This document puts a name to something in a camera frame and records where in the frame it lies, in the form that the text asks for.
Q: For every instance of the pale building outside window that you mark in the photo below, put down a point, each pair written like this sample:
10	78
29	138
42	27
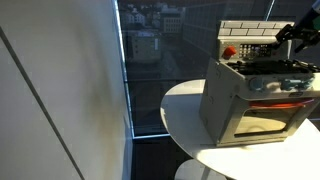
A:
145	46

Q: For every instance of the white toy kitchen stove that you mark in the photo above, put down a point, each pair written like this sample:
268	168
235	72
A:
220	100

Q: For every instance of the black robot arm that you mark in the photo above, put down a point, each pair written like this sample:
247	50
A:
310	16

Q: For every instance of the white round table base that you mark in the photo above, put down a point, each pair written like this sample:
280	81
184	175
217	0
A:
190	171

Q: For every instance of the big red stove knob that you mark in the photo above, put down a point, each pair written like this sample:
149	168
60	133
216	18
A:
229	51

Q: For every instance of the blue stove knob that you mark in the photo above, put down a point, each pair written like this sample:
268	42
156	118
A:
256	84
288	84
306	82

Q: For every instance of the window frame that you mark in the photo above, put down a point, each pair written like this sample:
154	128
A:
126	76

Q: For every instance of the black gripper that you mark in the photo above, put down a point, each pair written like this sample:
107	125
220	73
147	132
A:
298	32

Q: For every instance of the round white table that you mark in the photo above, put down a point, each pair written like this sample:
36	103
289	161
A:
186	123

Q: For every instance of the black stove control panel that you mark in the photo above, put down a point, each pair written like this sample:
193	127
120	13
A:
254	50

